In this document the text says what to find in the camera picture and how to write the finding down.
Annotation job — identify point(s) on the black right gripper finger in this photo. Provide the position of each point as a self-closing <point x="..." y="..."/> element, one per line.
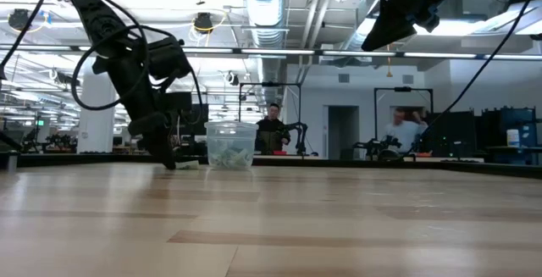
<point x="387" y="25"/>

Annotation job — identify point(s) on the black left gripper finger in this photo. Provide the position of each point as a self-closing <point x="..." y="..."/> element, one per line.
<point x="166" y="147"/>
<point x="154" y="147"/>

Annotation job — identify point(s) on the green stevia sweetener packet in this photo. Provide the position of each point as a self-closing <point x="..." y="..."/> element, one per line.
<point x="230" y="164"/>
<point x="188" y="165"/>
<point x="242" y="157"/>
<point x="220" y="158"/>

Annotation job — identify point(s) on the clear plastic cup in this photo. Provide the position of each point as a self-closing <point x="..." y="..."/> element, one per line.
<point x="230" y="133"/>

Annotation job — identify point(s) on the black background robot arm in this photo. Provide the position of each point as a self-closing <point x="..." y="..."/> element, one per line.
<point x="300" y="135"/>
<point x="377" y="145"/>

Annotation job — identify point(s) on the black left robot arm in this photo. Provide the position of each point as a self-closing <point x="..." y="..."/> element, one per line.
<point x="91" y="10"/>

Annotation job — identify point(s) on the blue storage bins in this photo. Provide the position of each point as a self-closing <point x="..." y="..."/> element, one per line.
<point x="514" y="120"/>

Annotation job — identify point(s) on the white column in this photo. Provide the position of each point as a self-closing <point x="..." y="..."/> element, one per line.
<point x="95" y="116"/>

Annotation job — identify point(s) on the black monitor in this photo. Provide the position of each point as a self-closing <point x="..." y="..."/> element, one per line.
<point x="200" y="120"/>

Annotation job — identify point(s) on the long ceiling light strip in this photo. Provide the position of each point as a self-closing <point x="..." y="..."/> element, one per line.
<point x="339" y="52"/>

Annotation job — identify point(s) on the green lit sign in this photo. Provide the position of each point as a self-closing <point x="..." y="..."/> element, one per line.
<point x="40" y="122"/>

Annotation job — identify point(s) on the black ceiling-mounted device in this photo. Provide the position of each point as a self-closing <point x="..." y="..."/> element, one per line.
<point x="203" y="22"/>
<point x="19" y="18"/>

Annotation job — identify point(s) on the person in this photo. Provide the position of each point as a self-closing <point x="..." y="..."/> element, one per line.
<point x="273" y="131"/>
<point x="404" y="131"/>

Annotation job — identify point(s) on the black cabinet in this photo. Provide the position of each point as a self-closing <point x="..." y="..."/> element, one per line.
<point x="453" y="133"/>

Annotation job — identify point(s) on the white plastic container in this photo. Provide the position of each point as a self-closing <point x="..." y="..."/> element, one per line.
<point x="512" y="138"/>

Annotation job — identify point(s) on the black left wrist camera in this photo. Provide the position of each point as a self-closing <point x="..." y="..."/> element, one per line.
<point x="167" y="59"/>

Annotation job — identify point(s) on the black gantry frame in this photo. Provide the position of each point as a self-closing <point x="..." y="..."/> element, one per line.
<point x="402" y="89"/>
<point x="271" y="84"/>

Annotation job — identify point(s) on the silver ventilation duct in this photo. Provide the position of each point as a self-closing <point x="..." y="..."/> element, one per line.
<point x="264" y="6"/>

